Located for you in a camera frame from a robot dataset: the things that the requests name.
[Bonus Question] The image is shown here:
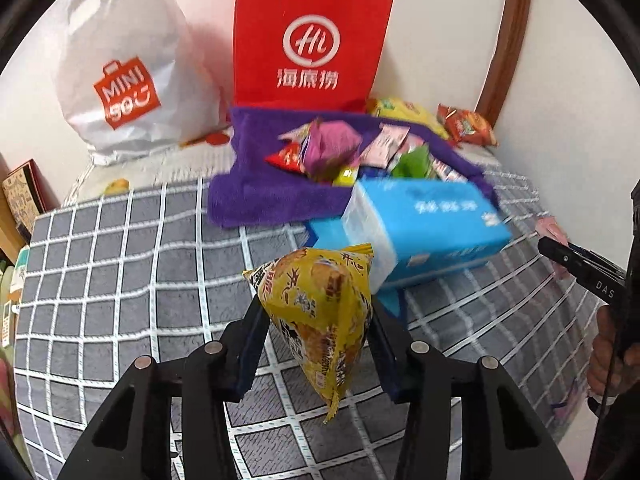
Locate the yellow crisps snack bag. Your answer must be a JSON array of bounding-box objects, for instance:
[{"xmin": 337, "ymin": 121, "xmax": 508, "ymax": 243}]
[{"xmin": 243, "ymin": 244, "xmax": 374, "ymax": 420}]

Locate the brown framed box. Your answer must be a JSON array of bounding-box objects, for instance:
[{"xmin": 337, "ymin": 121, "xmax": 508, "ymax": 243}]
[{"xmin": 1, "ymin": 159, "xmax": 48, "ymax": 244}]

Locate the green snack packet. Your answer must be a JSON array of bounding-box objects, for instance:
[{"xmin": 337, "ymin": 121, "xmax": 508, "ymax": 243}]
[{"xmin": 390, "ymin": 144, "xmax": 437, "ymax": 180}]

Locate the purple fluffy towel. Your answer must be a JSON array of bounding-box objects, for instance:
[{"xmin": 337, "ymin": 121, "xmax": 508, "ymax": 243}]
[{"xmin": 207, "ymin": 106, "xmax": 499, "ymax": 229}]

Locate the orange chips bag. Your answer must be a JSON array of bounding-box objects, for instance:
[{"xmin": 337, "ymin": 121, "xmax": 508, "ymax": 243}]
[{"xmin": 436, "ymin": 104, "xmax": 499, "ymax": 146}]

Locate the pink snack bag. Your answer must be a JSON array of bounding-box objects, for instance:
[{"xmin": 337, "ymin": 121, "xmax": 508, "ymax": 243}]
[{"xmin": 535, "ymin": 216, "xmax": 570, "ymax": 280}]

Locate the grey checkered bedsheet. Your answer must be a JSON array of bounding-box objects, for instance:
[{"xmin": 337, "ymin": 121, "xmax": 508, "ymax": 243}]
[{"xmin": 14, "ymin": 148, "xmax": 599, "ymax": 479}]

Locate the brown wooden door frame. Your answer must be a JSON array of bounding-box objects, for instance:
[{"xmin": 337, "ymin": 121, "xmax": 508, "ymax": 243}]
[{"xmin": 475, "ymin": 0, "xmax": 532, "ymax": 126}]

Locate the yellow chips bag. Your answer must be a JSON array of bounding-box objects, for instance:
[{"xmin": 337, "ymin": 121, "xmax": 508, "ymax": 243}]
[{"xmin": 366, "ymin": 98, "xmax": 451, "ymax": 141}]

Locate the magenta snack packet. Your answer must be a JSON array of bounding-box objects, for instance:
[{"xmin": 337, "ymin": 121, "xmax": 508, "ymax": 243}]
[{"xmin": 300, "ymin": 118, "xmax": 362, "ymax": 182}]

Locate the person's hand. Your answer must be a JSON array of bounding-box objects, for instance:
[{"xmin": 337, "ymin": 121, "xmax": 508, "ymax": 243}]
[{"xmin": 587, "ymin": 306, "xmax": 640, "ymax": 396}]

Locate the red paper shopping bag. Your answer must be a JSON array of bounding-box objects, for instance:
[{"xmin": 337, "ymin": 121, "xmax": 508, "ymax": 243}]
[{"xmin": 232, "ymin": 0, "xmax": 394, "ymax": 112}]

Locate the small red snack packet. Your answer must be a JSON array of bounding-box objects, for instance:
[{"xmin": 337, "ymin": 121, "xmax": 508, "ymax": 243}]
[{"xmin": 265, "ymin": 142, "xmax": 305, "ymax": 174}]

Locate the bear print snack packet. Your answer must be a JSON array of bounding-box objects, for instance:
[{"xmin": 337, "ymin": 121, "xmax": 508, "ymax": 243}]
[{"xmin": 359, "ymin": 122, "xmax": 410, "ymax": 169}]

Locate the white Miniso plastic bag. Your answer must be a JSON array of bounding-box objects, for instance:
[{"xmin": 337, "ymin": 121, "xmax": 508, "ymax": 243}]
[{"xmin": 55, "ymin": 0, "xmax": 224, "ymax": 166}]

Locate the blue tissue pack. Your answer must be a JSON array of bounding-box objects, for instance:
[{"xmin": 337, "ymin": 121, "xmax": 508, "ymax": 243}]
[{"xmin": 341, "ymin": 178, "xmax": 511, "ymax": 292}]

